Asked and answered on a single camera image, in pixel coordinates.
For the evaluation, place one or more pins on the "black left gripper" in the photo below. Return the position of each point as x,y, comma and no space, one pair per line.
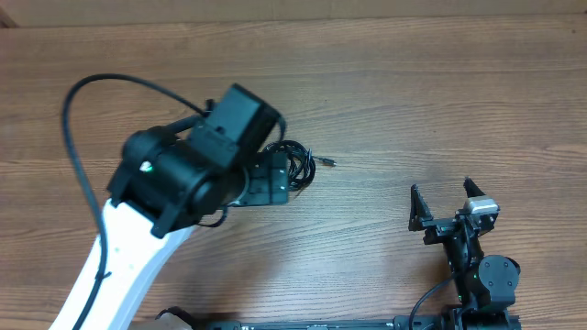
271,191

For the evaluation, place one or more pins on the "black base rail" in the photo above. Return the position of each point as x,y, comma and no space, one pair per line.
401,322

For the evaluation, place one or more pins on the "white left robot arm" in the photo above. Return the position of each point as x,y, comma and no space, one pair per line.
169,178

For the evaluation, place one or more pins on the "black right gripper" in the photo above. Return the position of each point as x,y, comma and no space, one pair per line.
446,225

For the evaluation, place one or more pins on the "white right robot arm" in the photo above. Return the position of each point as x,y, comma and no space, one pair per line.
485,284

